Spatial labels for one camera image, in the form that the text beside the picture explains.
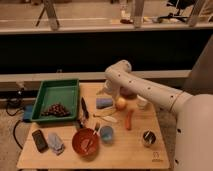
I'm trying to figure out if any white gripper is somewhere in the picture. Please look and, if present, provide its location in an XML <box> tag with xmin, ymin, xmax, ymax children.
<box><xmin>103</xmin><ymin>80</ymin><xmax>119</xmax><ymax>99</ymax></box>

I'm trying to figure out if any blue sponge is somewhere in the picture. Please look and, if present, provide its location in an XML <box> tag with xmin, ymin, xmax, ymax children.
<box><xmin>96</xmin><ymin>98</ymin><xmax>113</xmax><ymax>109</ymax></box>

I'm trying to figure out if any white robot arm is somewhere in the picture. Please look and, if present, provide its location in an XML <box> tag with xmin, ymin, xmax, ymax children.
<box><xmin>104</xmin><ymin>60</ymin><xmax>213</xmax><ymax>171</ymax></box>

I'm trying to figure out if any purple bowl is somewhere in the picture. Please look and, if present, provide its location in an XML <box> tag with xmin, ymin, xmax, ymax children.
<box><xmin>120</xmin><ymin>87</ymin><xmax>137</xmax><ymax>99</ymax></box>

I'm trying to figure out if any red bowl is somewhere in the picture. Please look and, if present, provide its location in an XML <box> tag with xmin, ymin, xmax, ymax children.
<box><xmin>72</xmin><ymin>128</ymin><xmax>99</xmax><ymax>157</ymax></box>

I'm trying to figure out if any yellow apple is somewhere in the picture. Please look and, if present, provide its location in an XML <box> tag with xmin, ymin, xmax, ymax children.
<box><xmin>115</xmin><ymin>97</ymin><xmax>127</xmax><ymax>110</ymax></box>

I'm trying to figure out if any white plastic cup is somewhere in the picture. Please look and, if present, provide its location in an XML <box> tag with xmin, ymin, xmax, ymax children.
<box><xmin>137</xmin><ymin>96</ymin><xmax>148</xmax><ymax>109</ymax></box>

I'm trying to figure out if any black knife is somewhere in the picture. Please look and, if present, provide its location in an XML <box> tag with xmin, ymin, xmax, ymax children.
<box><xmin>81</xmin><ymin>97</ymin><xmax>89</xmax><ymax>119</ymax></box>

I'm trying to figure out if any orange carrot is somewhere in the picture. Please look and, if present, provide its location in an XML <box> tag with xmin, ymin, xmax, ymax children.
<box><xmin>125</xmin><ymin>109</ymin><xmax>134</xmax><ymax>130</ymax></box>

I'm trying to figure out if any small blue cup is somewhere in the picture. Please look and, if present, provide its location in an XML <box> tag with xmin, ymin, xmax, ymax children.
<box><xmin>100</xmin><ymin>126</ymin><xmax>114</xmax><ymax>143</ymax></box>

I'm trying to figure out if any green plastic tray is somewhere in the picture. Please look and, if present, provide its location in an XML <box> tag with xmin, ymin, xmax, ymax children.
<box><xmin>31</xmin><ymin>79</ymin><xmax>80</xmax><ymax>124</ymax></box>

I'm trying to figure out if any pile of brown nuts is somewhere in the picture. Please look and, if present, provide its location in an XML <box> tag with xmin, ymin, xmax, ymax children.
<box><xmin>42</xmin><ymin>103</ymin><xmax>70</xmax><ymax>117</ymax></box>

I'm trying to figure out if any metal cup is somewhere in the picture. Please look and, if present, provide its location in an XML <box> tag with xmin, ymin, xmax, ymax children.
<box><xmin>142</xmin><ymin>131</ymin><xmax>156</xmax><ymax>147</ymax></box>

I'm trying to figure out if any grey blue cloth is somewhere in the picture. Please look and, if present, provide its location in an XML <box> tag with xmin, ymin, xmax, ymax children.
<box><xmin>48</xmin><ymin>132</ymin><xmax>65</xmax><ymax>155</ymax></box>

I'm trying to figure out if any blue power box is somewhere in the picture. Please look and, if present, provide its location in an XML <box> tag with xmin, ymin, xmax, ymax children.
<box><xmin>23</xmin><ymin>105</ymin><xmax>33</xmax><ymax>122</ymax></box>

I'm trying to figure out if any black phone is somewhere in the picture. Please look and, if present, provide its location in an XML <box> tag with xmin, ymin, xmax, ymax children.
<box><xmin>32</xmin><ymin>130</ymin><xmax>48</xmax><ymax>153</ymax></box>

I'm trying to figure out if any black cable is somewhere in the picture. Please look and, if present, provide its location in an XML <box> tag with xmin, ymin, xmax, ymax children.
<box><xmin>4</xmin><ymin>87</ymin><xmax>25</xmax><ymax>150</ymax></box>

